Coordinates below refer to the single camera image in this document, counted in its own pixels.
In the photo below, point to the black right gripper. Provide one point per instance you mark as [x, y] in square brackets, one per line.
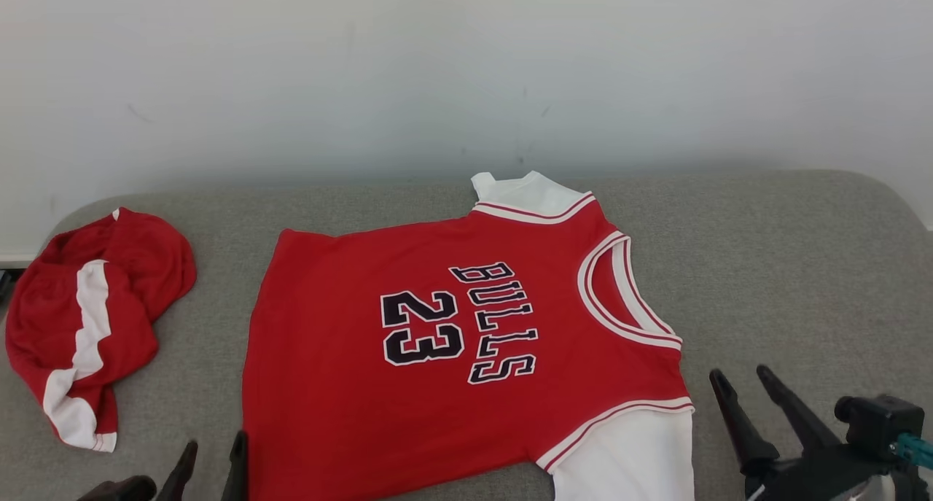
[816, 479]

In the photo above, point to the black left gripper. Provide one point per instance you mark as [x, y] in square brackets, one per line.
[120, 490]

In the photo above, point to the red basketball jersey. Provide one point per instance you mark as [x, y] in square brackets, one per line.
[350, 413]

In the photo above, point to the red shorts with white stripe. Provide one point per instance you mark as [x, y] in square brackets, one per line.
[146, 268]

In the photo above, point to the grey fabric sofa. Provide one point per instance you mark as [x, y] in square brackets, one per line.
[765, 268]

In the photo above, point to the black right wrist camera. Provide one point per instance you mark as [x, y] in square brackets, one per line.
[878, 424]

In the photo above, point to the teal right camera connector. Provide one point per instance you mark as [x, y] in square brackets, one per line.
[917, 450]

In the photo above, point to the white wall baseboard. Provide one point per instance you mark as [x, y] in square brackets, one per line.
[14, 260]

